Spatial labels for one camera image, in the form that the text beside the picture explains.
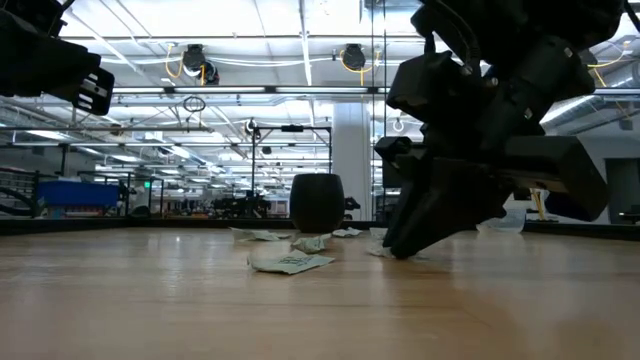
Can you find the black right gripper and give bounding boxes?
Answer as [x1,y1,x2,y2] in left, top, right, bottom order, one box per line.
[374,37,612,260]

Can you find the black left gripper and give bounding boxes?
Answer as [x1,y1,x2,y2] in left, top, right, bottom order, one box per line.
[0,9,116,117]

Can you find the printed pale green paper scrap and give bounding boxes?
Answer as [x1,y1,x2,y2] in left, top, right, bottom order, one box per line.
[247,249,336,276]

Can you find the blue plastic bin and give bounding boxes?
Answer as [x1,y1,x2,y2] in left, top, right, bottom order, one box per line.
[37,179,121,209]

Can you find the small black background device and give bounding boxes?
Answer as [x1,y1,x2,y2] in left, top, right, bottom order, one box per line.
[343,195,362,221]

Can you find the clear plastic bowl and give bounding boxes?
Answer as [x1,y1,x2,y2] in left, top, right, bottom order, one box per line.
[475,207,529,234]

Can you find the white building column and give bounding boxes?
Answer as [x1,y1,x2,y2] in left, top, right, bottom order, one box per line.
[332,102,374,222]

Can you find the dark green round cup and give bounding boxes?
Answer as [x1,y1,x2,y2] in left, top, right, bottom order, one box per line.
[288,173,346,234]

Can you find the thin black vertical pole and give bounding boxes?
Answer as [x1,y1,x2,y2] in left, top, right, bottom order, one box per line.
[382,0,388,139]
[370,0,376,221]

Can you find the storage shelf rack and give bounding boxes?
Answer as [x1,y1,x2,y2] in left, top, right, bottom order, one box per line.
[0,167,39,217]

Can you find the long ceiling light bar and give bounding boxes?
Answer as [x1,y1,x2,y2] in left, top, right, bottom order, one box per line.
[112,85,374,96]

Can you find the dark background robot arms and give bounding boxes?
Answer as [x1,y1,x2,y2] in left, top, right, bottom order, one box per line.
[212,196,272,219]

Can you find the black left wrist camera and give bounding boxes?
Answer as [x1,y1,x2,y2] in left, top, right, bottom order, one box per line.
[0,0,76,37]

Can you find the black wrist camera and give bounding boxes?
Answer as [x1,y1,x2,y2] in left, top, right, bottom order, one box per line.
[0,0,76,37]
[386,49,484,129]

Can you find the yellow hanging cable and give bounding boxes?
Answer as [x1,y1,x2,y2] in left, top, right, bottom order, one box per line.
[530,188,547,221]

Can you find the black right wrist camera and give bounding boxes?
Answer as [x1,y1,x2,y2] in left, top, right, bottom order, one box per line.
[386,49,484,129]

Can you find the black coiled hanging cable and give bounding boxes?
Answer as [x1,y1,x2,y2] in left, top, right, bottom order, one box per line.
[182,95,207,114]

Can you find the black background workstation frame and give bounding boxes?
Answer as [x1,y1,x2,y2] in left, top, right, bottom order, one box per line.
[77,171,164,216]

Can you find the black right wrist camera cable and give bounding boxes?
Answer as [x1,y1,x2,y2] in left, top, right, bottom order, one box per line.
[422,0,485,77]

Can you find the black background rig frame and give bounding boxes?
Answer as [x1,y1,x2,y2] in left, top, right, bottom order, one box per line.
[251,124,334,219]

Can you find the silver ventilation duct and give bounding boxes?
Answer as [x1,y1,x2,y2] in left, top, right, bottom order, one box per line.
[539,94,599,126]

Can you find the black aluminium table frame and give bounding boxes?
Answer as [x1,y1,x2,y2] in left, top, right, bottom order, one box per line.
[0,217,640,241]

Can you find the yellow ceiling cable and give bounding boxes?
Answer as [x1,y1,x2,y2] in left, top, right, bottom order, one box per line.
[587,40,632,121]

